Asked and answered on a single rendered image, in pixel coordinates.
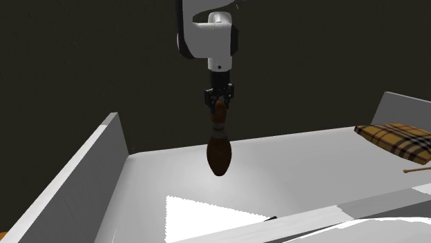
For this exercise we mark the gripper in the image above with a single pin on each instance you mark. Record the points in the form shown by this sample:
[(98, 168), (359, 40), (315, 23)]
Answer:
[(219, 80)]

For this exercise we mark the brown wooden bowling pin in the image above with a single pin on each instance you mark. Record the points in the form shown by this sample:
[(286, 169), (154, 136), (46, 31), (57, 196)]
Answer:
[(219, 154)]

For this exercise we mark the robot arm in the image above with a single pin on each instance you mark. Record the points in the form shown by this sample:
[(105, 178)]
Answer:
[(208, 37)]

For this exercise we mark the grey sofa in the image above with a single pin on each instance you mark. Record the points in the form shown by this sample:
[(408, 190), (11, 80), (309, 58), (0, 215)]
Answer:
[(286, 161)]

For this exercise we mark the tan plaid pillow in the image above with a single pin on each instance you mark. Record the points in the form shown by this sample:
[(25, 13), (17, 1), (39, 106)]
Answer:
[(400, 139)]

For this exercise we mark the light wooden stick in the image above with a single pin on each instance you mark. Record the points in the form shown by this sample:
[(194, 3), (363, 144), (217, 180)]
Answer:
[(417, 170)]

